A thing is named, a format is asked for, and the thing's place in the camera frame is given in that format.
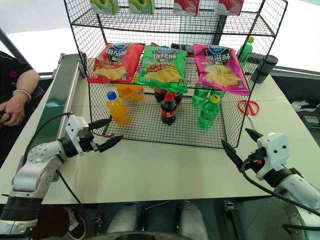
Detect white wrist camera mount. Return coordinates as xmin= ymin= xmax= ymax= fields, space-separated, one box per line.
xmin=254 ymin=132 xmax=290 ymax=181
xmin=65 ymin=114 xmax=90 ymax=156

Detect grey power strip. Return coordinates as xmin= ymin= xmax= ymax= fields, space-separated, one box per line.
xmin=301 ymin=115 xmax=320 ymax=125

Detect red chips bag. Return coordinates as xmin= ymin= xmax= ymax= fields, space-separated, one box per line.
xmin=86 ymin=42 xmax=146 ymax=85

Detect green soda bottle yellow cap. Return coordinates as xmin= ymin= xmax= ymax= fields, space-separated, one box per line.
xmin=197 ymin=94 xmax=221 ymax=130

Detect grey robot leg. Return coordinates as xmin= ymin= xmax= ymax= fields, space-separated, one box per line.
xmin=107 ymin=202 xmax=146 ymax=240
xmin=178 ymin=200 xmax=210 ymax=240

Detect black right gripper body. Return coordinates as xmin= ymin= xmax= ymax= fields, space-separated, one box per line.
xmin=241 ymin=147 xmax=266 ymax=174

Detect tall green ribbed bottle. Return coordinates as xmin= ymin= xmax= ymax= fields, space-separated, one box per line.
xmin=237 ymin=36 xmax=255 ymax=68

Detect black wire rack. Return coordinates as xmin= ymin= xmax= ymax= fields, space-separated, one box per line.
xmin=62 ymin=0 xmax=289 ymax=150

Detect black sneaker white sole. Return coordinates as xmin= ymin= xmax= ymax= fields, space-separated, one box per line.
xmin=63 ymin=207 xmax=87 ymax=240

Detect orange soda bottle blue cap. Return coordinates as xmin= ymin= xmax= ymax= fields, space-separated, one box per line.
xmin=105 ymin=91 xmax=130 ymax=126

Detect green chips bag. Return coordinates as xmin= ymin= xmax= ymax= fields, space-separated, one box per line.
xmin=135 ymin=44 xmax=189 ymax=94

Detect white bead bracelet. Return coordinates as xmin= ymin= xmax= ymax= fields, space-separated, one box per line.
xmin=12 ymin=89 xmax=33 ymax=102

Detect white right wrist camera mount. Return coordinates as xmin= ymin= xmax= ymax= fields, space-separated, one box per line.
xmin=254 ymin=132 xmax=290 ymax=181

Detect black flat box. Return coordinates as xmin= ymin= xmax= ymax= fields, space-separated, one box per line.
xmin=246 ymin=52 xmax=270 ymax=65

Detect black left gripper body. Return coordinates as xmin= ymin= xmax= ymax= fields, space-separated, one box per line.
xmin=77 ymin=132 xmax=101 ymax=155

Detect red handled scissors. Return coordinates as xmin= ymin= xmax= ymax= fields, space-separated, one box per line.
xmin=237 ymin=99 xmax=261 ymax=131

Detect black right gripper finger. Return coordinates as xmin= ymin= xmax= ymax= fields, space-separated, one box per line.
xmin=221 ymin=139 xmax=243 ymax=173
xmin=244 ymin=128 xmax=264 ymax=145

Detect person's bare hand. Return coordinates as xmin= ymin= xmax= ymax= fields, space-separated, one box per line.
xmin=0 ymin=101 xmax=26 ymax=127

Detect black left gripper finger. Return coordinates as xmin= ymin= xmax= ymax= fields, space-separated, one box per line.
xmin=87 ymin=117 xmax=113 ymax=131
xmin=96 ymin=135 xmax=125 ymax=154

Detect person's arm with bracelet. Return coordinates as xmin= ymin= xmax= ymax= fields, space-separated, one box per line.
xmin=0 ymin=49 xmax=35 ymax=107

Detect green apple drink carton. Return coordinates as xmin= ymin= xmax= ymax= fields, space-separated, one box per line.
xmin=128 ymin=0 xmax=156 ymax=15
xmin=89 ymin=0 xmax=120 ymax=15

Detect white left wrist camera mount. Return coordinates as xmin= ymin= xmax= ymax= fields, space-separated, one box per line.
xmin=65 ymin=114 xmax=90 ymax=156

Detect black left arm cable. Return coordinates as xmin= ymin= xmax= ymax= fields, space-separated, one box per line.
xmin=22 ymin=112 xmax=90 ymax=226

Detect cola bottle red cap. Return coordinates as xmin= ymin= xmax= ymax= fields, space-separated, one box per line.
xmin=160 ymin=91 xmax=178 ymax=125

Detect black cylinder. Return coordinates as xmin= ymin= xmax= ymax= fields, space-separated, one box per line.
xmin=250 ymin=54 xmax=279 ymax=84

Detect pink chips bag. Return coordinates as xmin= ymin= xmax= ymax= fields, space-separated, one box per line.
xmin=193 ymin=43 xmax=251 ymax=97

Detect black table bracket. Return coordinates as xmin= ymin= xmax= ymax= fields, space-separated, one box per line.
xmin=224 ymin=200 xmax=237 ymax=221
xmin=90 ymin=216 xmax=102 ymax=229

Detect green conveyor belt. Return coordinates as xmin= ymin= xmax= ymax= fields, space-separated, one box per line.
xmin=22 ymin=52 xmax=88 ymax=161

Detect red strawberry drink carton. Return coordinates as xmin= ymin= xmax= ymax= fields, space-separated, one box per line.
xmin=216 ymin=0 xmax=245 ymax=16
xmin=173 ymin=0 xmax=201 ymax=17

